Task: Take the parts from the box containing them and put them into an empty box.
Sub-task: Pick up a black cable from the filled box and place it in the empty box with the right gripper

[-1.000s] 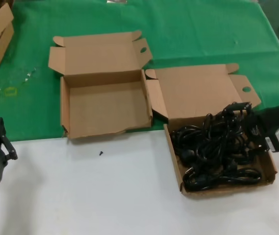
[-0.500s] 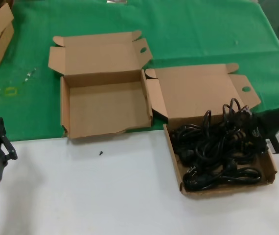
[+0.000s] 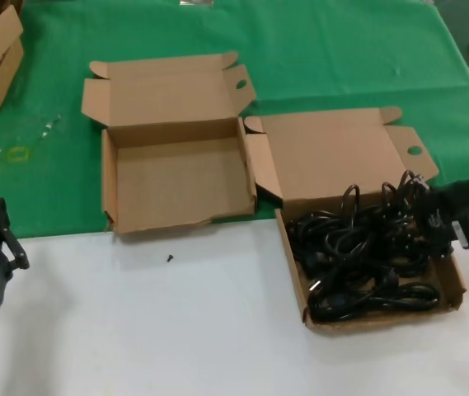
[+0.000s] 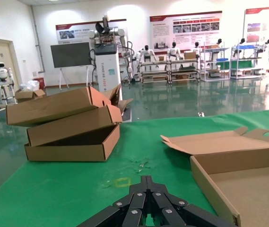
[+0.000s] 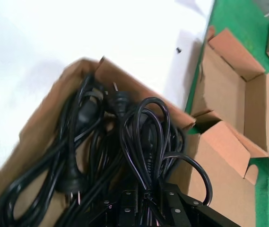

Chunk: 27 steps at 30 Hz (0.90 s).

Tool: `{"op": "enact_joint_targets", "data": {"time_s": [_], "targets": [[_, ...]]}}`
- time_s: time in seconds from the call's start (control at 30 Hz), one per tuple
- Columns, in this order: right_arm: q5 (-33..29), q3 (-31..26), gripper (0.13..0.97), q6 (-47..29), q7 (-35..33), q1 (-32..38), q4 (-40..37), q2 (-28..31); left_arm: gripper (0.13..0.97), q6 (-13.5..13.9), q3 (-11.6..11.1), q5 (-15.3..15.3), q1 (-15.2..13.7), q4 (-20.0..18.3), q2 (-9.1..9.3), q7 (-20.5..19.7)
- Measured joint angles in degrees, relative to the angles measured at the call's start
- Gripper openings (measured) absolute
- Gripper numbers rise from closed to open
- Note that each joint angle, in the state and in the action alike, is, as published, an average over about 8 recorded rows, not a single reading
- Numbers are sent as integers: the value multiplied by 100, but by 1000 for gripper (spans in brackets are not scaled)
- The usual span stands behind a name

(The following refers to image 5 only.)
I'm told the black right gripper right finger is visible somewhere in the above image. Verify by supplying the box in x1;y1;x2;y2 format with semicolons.
162;183;269;227

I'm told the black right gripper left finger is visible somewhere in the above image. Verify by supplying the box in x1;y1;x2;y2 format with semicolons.
102;188;147;227

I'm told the large open cardboard box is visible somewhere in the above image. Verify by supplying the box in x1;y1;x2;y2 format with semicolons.
185;18;269;184

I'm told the green table cloth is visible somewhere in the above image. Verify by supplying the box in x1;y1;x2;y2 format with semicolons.
183;0;269;227

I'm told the open cardboard box holding cords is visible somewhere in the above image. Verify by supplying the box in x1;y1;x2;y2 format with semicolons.
0;55;269;227

